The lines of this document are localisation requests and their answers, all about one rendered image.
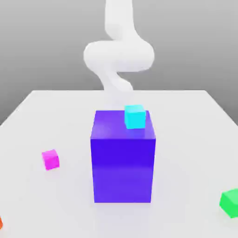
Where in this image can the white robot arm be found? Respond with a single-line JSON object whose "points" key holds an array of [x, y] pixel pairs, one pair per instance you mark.
{"points": [[119, 55]]}

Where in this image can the small cyan cube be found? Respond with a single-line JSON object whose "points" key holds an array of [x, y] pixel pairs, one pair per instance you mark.
{"points": [[135, 118]]}

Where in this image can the small magenta cube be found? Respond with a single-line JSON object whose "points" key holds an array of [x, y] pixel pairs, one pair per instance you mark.
{"points": [[50, 159]]}

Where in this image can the small green cube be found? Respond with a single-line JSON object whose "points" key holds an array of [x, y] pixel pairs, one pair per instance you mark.
{"points": [[230, 202]]}

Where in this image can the small orange cube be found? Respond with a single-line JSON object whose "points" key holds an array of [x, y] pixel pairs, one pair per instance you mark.
{"points": [[0, 223]]}

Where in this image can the large purple box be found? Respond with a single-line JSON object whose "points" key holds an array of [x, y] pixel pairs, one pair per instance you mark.
{"points": [[122, 167]]}

